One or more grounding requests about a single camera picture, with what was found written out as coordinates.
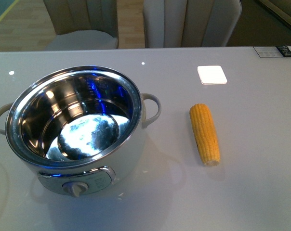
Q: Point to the yellow corn cob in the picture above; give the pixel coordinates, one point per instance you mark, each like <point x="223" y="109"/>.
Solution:
<point x="205" y="134"/>

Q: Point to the white electric cooking pot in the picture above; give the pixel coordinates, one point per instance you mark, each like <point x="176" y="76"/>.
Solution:
<point x="80" y="129"/>

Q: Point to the beige chair on right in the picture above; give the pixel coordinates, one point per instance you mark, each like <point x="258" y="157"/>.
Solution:
<point x="189" y="23"/>

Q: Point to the beige chair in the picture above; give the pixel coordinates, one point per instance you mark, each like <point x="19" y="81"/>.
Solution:
<point x="189" y="23"/>
<point x="83" y="24"/>

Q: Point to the beige chair on left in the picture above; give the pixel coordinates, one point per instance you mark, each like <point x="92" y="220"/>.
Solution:
<point x="83" y="24"/>

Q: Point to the label sticker on table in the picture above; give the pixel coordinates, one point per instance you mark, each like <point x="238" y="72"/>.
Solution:
<point x="273" y="51"/>

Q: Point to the tan fabric sofa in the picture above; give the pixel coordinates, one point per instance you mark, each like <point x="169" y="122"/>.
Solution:
<point x="281" y="9"/>

